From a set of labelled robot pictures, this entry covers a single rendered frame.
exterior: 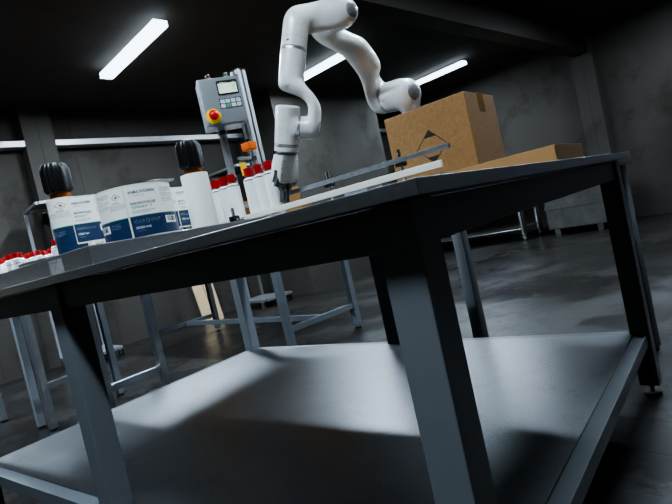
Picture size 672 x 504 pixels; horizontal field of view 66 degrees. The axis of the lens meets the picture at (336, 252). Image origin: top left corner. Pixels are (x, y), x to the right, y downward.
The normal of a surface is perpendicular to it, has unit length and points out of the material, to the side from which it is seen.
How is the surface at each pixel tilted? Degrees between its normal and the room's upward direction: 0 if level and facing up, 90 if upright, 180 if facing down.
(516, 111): 90
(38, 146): 90
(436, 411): 90
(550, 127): 90
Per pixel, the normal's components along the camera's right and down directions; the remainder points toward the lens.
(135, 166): 0.69, -0.12
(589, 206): -0.81, 0.21
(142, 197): 0.47, -0.07
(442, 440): -0.60, 0.17
